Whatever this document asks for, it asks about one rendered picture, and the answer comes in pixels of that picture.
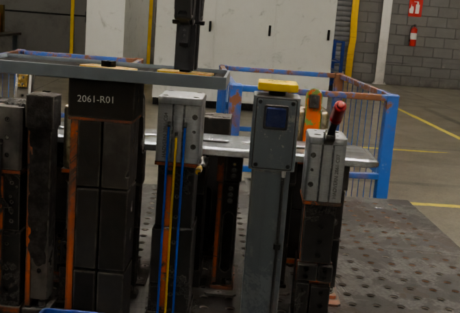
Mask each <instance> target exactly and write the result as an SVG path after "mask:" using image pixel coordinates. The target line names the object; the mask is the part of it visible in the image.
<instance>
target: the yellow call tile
mask: <svg viewBox="0 0 460 313"><path fill-rule="evenodd" d="M298 87H299V86H298V84H297V83H296V82H292V81H283V80H273V79H259V80H258V90H269V93H268V94H269V95H275V96H285V94H286V93H287V92H295V93H297V92H298Z"/></svg>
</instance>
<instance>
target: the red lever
mask: <svg viewBox="0 0 460 313"><path fill-rule="evenodd" d="M345 111H346V104H345V102H343V101H337V102H335V104H334V106H333V110H332V113H331V116H330V121H331V123H330V125H329V128H328V129H325V132H324V134H323V140H324V142H323V143H324V144H326V145H333V143H334V142H335V138H336V135H335V130H336V128H337V125H339V124H340V123H341V122H342V119H343V116H344V113H345Z"/></svg>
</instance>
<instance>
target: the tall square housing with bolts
mask: <svg viewBox="0 0 460 313"><path fill-rule="evenodd" d="M206 97H207V95H206V94H205V93H202V92H186V91H177V90H165V91H164V92H163V93H162V94H161V95H160V96H159V99H158V102H159V105H158V117H157V141H156V154H155V164H156V165H158V174H157V198H156V210H155V224H154V226H153V228H152V236H151V260H150V272H149V297H147V298H148V301H147V302H148V306H147V307H145V309H146V312H145V313H194V311H193V309H195V307H197V305H196V304H195V303H196V302H197V299H194V295H193V294H192V285H193V274H194V254H195V244H196V224H197V216H195V211H196V192H197V181H198V175H197V174H196V173H195V170H196V168H197V166H198V164H200V163H201V157H202V156H203V154H202V151H203V132H204V121H205V102H206ZM193 301H194V302H193ZM192 303H193V305H192Z"/></svg>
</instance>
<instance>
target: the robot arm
mask: <svg viewBox="0 0 460 313"><path fill-rule="evenodd" d="M204 2H205V0H175V13H174V18H175V19H173V20H172V23H173V24H177V32H176V43H175V64H174V69H176V70H185V71H193V70H197V68H198V58H199V38H200V26H201V25H203V26H204V25H205V21H202V20H203V10H204Z"/></svg>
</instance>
